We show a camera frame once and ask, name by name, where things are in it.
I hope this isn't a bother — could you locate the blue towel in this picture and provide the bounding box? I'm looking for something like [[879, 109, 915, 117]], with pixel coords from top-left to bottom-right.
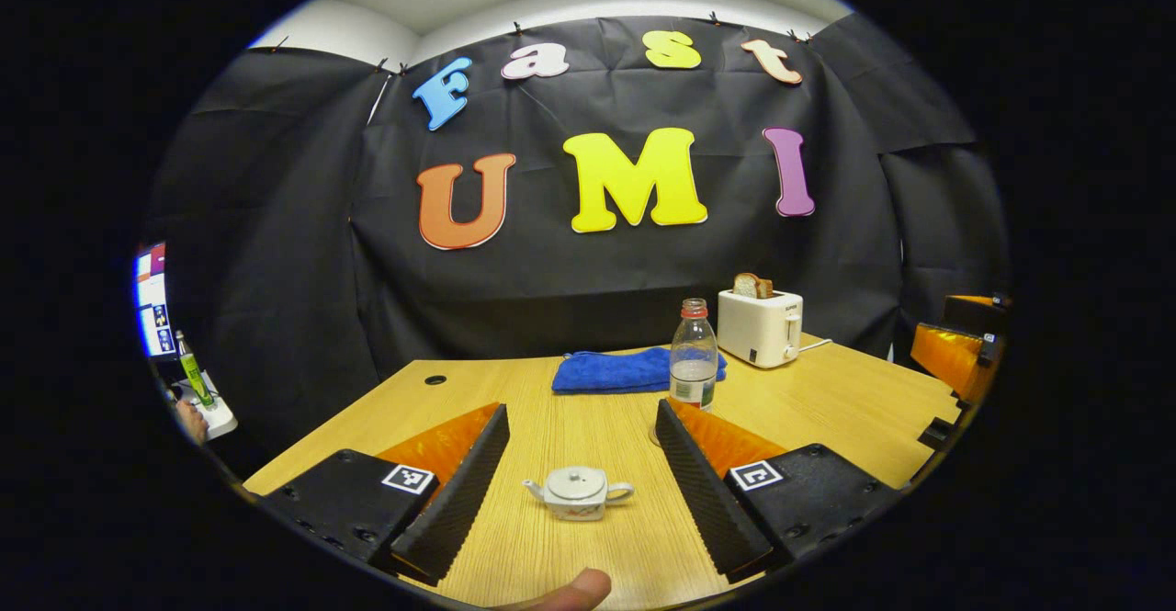
[[551, 346, 729, 396]]

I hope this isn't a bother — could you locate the clear plastic water bottle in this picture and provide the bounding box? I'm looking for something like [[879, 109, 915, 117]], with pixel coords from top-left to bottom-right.
[[668, 298, 720, 413]]

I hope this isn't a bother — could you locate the white teacup lid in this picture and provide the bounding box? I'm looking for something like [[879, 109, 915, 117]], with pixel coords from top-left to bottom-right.
[[544, 466, 609, 502]]

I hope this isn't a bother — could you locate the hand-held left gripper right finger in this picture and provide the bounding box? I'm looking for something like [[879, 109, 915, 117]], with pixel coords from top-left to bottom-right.
[[654, 398, 903, 584]]

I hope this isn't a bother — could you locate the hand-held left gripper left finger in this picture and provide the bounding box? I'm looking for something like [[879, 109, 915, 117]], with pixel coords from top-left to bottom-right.
[[257, 402, 512, 587]]

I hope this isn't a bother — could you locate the green drink bottle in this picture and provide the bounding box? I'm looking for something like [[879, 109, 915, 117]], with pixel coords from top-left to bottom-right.
[[175, 330, 217, 410]]

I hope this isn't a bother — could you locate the white toaster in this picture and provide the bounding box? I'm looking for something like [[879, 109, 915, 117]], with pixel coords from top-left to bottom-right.
[[717, 289, 805, 370]]

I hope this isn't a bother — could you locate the small white desk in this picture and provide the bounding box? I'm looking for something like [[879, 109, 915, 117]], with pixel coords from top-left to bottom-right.
[[170, 370, 240, 442]]

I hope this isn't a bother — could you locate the computer monitor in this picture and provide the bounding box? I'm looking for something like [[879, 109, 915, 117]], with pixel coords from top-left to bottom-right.
[[135, 242, 177, 359]]

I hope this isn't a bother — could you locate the white teacup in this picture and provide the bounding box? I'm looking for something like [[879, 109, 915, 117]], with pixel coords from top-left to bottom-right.
[[522, 466, 637, 523]]

